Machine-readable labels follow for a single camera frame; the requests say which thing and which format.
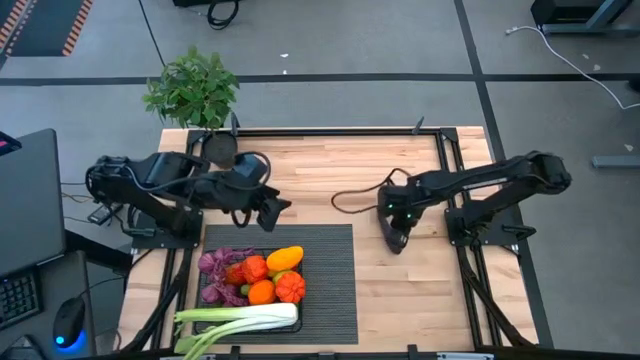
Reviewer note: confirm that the black device with red light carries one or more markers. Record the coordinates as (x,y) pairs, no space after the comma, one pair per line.
(7,142)

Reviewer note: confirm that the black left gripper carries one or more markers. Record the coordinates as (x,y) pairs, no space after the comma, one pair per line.
(240,192)

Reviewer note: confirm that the orange striped dark mat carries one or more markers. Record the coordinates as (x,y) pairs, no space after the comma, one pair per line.
(45,25)

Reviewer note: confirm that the purple onion bunch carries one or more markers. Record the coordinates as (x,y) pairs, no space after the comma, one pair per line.
(215,280)

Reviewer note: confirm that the black backlit keyboard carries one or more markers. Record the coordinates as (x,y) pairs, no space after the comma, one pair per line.
(17,300)

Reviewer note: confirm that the grey woven placemat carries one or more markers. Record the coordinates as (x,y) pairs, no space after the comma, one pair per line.
(325,280)

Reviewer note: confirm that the grey desk foot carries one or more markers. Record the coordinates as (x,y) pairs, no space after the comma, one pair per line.
(617,161)

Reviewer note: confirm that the small black handheld device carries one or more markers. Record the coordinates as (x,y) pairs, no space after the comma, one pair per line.
(105,212)

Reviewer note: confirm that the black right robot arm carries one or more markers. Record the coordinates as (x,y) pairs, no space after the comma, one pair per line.
(500,175)

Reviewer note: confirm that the black computer mouse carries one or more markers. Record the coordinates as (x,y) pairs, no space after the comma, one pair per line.
(69,320)

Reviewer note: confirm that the yellow-red peach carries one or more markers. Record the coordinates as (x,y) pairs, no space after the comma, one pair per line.
(234,275)

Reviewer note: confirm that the white green leek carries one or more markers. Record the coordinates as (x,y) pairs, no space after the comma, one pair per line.
(270,314)

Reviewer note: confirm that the black desk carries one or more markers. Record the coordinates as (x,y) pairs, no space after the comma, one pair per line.
(60,280)

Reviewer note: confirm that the black metal table frame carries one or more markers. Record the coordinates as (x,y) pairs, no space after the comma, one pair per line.
(340,133)

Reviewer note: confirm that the yellow-orange mango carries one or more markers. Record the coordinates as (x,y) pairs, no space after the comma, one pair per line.
(285,258)

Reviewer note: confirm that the dark desk base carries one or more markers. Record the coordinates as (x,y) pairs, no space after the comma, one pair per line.
(565,12)

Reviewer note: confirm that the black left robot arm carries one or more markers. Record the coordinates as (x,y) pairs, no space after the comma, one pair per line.
(165,167)

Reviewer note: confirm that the black monitor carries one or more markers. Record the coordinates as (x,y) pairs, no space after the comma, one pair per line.
(30,200)

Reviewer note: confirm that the green potted plant black pot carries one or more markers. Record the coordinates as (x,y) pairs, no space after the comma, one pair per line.
(192,92)

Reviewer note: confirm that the orange fruit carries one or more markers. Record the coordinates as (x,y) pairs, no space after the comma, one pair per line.
(262,293)

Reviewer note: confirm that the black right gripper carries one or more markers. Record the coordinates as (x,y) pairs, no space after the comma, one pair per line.
(397,205)

